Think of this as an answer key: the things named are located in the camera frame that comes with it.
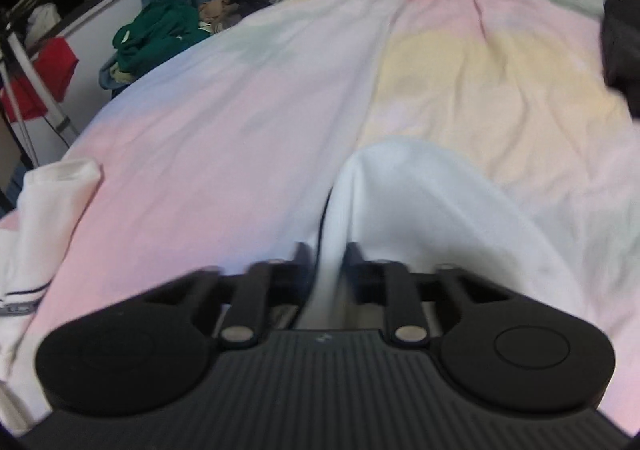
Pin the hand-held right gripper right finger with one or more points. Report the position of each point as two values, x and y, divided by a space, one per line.
354 272

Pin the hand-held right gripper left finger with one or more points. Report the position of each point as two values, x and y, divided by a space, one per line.
301 272

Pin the white garment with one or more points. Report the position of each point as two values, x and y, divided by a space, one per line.
425 210

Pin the pastel printed blanket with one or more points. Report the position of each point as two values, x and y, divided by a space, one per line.
240 119

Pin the white cloth with navy stripes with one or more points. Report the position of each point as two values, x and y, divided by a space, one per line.
45 225

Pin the yellow-green cloth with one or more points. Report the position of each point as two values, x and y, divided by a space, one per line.
115 74

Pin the beige cloth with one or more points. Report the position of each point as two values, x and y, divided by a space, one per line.
215 12

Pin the green garment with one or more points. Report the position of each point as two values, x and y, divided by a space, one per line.
155 32

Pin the red cloth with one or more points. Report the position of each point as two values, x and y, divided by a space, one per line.
47 74

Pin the metal drying rack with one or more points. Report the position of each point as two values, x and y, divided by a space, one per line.
30 79

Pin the dark cloth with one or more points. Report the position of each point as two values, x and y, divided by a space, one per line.
622 49

